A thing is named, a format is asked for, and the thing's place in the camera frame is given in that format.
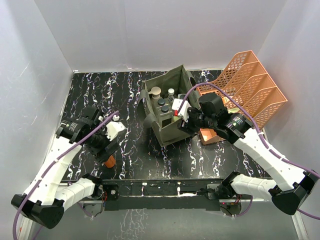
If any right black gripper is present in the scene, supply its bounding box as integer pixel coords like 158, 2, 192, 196
176, 107, 216, 136

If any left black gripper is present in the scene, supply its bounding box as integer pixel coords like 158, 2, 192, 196
85, 123, 120, 162

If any orange spray bottle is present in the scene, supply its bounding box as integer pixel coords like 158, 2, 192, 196
103, 155, 116, 169

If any clear square bottle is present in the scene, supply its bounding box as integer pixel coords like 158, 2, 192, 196
154, 97, 168, 111
158, 105, 173, 128

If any white rectangular bottle black cap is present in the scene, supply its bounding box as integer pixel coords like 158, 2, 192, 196
177, 93, 186, 100

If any beige pump lotion bottle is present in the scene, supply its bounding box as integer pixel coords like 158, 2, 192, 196
148, 86, 162, 105

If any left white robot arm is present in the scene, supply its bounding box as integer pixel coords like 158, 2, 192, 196
11, 106, 125, 229

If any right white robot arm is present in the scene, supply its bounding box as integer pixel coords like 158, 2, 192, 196
172, 92, 318, 215

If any olive green canvas bag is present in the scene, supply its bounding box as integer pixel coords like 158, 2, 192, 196
136, 65, 195, 147

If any orange low basket tray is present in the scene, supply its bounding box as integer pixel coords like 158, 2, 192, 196
199, 128, 223, 145

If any orange tall file organizer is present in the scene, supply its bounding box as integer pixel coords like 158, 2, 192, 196
211, 50, 288, 129

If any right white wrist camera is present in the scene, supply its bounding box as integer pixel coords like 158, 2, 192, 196
171, 98, 191, 123

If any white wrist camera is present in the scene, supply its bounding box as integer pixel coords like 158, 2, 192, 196
105, 114, 126, 141
171, 98, 191, 123

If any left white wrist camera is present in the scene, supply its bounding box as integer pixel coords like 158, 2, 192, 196
105, 114, 126, 141

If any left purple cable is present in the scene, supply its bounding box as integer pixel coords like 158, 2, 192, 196
12, 110, 120, 240

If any purple cable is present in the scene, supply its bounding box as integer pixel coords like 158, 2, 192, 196
178, 82, 320, 221
12, 110, 120, 240

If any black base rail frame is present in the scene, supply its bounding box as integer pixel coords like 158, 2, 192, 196
72, 177, 253, 213

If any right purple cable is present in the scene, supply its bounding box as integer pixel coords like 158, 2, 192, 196
178, 82, 320, 221

